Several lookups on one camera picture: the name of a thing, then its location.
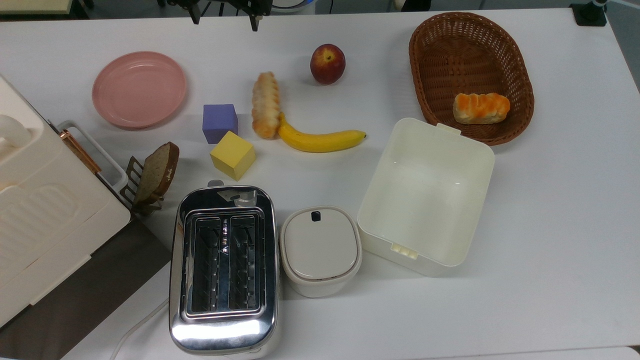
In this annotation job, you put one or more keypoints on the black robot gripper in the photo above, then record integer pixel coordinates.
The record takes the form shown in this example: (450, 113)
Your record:
(230, 3)

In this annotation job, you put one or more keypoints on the long striped bread roll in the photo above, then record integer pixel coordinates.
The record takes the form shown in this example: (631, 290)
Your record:
(266, 105)

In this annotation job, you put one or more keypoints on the brown bread slice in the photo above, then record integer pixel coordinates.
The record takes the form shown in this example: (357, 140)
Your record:
(157, 172)

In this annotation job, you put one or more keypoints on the short orange bread roll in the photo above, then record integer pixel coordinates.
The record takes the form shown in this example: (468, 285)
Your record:
(481, 108)

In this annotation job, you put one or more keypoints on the white blue round object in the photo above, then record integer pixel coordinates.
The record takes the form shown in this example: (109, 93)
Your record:
(297, 5)

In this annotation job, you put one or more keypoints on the purple cube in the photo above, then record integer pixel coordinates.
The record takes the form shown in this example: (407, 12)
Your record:
(220, 122)

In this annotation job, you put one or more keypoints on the pink plate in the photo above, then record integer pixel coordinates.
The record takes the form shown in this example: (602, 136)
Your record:
(139, 90)

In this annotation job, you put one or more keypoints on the red apple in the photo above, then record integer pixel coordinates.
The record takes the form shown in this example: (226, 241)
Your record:
(327, 64)

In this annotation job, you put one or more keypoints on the yellow cube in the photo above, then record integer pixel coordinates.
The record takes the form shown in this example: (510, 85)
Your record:
(232, 155)

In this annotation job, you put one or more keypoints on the yellow banana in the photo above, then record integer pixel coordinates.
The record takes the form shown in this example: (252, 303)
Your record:
(320, 142)

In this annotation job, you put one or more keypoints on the tan side table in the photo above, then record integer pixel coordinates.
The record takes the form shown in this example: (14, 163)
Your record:
(32, 6)

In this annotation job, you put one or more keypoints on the brown wicker basket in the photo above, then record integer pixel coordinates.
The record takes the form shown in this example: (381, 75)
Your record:
(465, 55)

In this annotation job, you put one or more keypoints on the white lidded container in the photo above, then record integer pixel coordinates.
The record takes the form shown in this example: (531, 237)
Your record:
(320, 247)

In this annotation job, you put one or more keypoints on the cream toaster oven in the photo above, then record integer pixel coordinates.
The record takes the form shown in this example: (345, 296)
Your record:
(45, 215)

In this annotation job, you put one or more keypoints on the open white plastic box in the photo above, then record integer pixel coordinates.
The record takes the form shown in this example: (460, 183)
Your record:
(425, 195)

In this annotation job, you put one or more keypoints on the chrome two-slot toaster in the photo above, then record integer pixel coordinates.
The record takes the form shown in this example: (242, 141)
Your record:
(225, 330)

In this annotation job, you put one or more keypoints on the black clamp mount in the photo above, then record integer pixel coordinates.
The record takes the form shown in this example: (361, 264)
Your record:
(589, 14)

